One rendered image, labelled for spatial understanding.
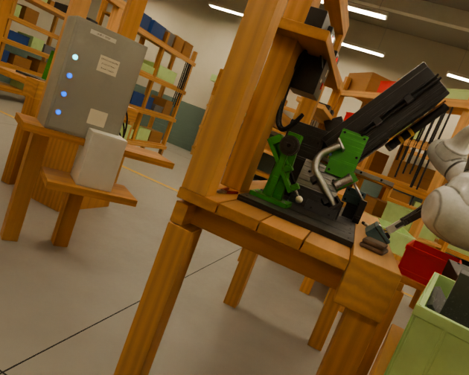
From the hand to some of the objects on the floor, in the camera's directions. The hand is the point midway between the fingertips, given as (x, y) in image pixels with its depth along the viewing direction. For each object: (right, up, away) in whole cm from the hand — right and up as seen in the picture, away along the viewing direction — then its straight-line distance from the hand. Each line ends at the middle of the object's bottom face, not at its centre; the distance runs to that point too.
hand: (394, 226), depth 171 cm
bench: (-61, -76, +35) cm, 104 cm away
